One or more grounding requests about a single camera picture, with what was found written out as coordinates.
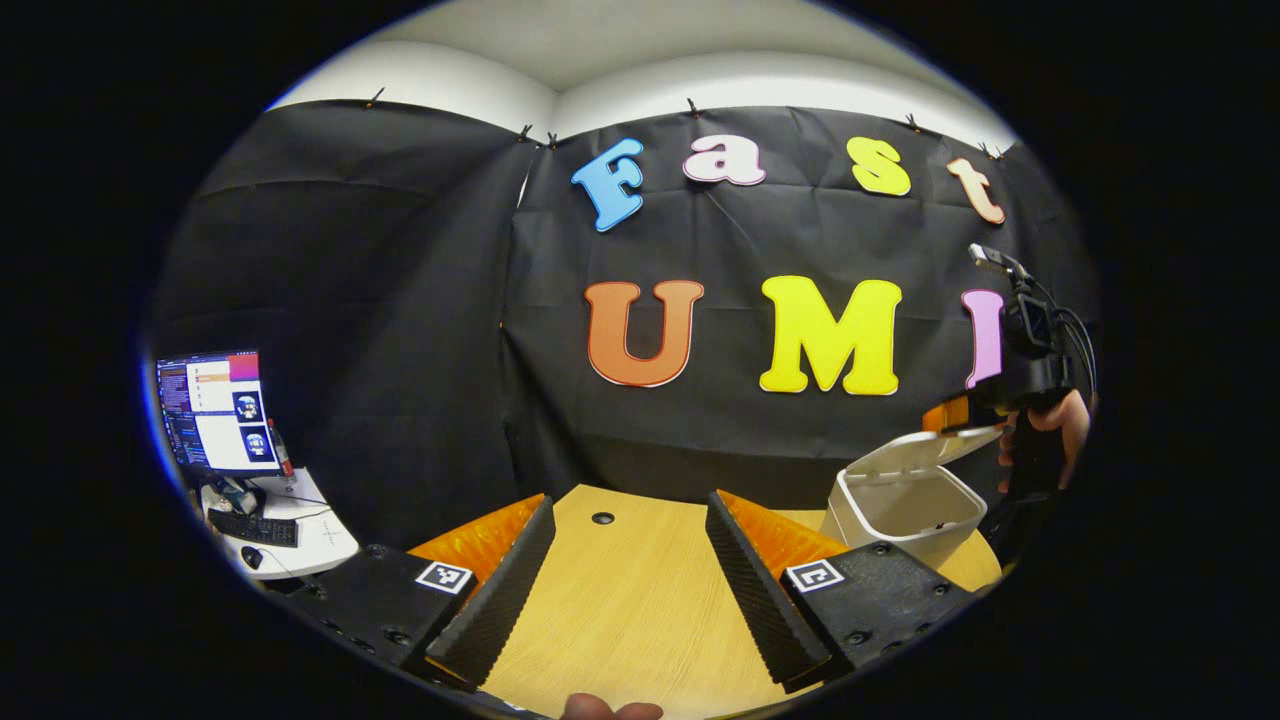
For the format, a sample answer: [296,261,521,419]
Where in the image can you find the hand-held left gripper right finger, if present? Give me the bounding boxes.
[705,490,976,696]

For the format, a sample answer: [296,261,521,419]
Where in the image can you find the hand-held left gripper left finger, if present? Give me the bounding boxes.
[290,493,557,693]

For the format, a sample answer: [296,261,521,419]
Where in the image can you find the white desktop garbage bin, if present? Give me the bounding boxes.
[822,425,1007,563]

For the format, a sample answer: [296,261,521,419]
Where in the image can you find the white side table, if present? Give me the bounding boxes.
[200,467,361,582]

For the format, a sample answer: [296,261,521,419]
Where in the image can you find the black keyboard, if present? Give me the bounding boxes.
[207,508,300,549]

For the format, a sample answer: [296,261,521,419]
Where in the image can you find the computer monitor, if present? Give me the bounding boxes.
[155,350,287,480]

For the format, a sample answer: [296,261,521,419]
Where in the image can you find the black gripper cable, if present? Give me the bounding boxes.
[1045,290,1100,403]

